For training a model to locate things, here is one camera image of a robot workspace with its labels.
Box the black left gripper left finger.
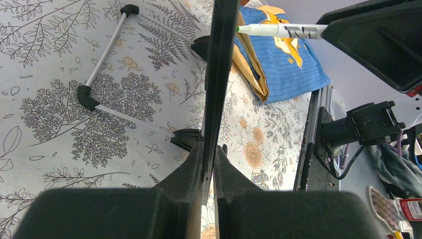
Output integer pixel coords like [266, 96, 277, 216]
[14, 143, 203, 239]

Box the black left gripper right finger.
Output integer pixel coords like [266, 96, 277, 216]
[213, 147, 382, 239]

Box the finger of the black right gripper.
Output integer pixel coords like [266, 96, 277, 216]
[317, 0, 422, 93]

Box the white marker pen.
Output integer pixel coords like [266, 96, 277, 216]
[237, 23, 328, 39]

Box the white whiteboard black frame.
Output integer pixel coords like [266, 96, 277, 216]
[77, 0, 240, 205]

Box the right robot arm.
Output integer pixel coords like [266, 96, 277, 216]
[318, 0, 422, 146]

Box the blue Pikachu cloth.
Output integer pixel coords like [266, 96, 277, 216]
[230, 4, 331, 105]

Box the grey cloth beside table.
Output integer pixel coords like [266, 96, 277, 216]
[367, 144, 422, 197]

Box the floral tablecloth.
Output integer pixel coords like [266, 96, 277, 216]
[0, 0, 214, 239]

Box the checkered patterned object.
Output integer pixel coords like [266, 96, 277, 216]
[368, 186, 400, 232]

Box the red white box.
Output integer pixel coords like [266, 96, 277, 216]
[399, 198, 422, 222]

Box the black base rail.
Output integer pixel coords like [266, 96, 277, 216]
[293, 84, 339, 191]

